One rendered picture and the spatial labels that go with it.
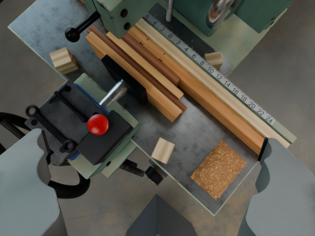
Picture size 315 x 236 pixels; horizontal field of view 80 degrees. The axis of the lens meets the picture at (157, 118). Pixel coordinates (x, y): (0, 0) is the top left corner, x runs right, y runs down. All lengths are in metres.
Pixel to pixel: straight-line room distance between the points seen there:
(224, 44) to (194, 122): 0.28
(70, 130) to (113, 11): 0.18
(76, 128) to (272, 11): 0.36
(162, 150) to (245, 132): 0.16
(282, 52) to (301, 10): 0.37
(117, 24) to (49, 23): 0.24
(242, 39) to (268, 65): 1.02
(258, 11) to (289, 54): 1.35
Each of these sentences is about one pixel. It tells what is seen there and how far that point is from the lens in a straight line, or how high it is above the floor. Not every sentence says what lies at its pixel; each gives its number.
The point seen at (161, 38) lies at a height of 0.95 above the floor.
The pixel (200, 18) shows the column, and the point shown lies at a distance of 0.56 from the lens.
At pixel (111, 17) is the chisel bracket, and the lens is 0.30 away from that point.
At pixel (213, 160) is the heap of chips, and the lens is 0.40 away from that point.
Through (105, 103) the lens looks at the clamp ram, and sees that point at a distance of 0.35.
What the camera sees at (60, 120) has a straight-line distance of 0.33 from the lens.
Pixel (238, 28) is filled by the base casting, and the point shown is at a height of 0.80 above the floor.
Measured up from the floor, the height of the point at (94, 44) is 0.98.
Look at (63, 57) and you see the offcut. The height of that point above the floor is 0.94.
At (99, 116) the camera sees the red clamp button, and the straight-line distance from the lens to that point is 0.28.
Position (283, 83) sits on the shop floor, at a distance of 1.65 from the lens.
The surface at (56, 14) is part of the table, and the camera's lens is 0.53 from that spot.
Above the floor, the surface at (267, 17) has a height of 1.00.
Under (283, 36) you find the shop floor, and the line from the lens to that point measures 1.79.
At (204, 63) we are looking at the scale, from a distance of 0.38.
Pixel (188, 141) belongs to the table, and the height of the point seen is 0.90.
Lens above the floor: 1.29
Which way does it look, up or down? 83 degrees down
